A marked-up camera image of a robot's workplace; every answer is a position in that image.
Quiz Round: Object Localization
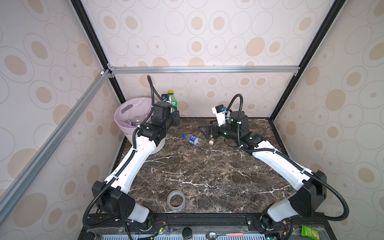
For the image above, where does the green plastic soda bottle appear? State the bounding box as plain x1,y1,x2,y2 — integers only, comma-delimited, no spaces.
168,90,178,108

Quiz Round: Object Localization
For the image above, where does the blue label water bottle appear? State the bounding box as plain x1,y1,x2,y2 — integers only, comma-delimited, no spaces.
182,134,202,146

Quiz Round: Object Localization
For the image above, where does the clear bottle red label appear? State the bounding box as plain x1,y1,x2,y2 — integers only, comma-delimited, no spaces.
126,116,145,128

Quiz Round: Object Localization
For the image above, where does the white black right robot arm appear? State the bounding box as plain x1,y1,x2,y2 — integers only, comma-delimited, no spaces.
201,94,350,231

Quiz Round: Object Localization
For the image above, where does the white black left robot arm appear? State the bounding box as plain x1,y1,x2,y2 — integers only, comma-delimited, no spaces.
83,76,180,230

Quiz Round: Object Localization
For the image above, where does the pink bin liner bag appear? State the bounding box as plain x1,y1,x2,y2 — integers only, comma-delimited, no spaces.
114,97,152,136

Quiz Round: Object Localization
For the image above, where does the white plastic waste bin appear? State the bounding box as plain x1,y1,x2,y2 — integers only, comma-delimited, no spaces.
113,97,166,155

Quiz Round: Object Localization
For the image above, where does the clear tape roll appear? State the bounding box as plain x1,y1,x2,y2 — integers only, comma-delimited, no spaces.
167,190,186,212

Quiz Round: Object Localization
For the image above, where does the black round knob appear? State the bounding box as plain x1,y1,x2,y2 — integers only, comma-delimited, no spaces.
182,227,193,240

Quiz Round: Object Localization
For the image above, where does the green snack packet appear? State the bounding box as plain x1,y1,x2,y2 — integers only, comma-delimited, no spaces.
301,226,320,240

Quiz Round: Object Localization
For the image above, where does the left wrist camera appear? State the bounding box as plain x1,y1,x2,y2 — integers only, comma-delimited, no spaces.
162,94,171,103

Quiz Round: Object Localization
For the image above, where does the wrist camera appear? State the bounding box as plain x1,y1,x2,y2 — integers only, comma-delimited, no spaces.
162,94,171,103
212,105,228,127

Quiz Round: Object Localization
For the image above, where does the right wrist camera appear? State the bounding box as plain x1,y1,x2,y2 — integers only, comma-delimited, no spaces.
212,105,228,127

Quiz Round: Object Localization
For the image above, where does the aluminium frame bar back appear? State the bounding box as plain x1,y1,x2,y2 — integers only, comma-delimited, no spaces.
111,66,300,75

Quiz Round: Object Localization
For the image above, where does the aluminium frame bar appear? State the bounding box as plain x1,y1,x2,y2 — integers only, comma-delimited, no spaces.
1,69,112,224
111,66,300,75

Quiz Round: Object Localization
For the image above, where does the metal spoon red handle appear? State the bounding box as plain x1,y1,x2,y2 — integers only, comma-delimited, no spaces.
206,232,244,240

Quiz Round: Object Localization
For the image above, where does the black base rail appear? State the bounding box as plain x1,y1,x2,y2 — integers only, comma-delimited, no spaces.
78,213,336,240

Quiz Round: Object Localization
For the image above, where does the black frame post left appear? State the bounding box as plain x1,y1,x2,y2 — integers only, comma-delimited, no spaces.
70,0,126,104

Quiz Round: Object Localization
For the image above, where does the black frame post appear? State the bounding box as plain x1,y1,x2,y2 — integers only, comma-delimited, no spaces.
70,0,126,104
269,0,346,123

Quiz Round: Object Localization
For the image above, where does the black frame post right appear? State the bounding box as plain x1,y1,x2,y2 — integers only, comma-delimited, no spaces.
269,0,346,123

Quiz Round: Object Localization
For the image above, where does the aluminium frame bar left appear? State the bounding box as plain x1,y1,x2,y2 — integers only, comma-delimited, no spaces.
1,69,112,224

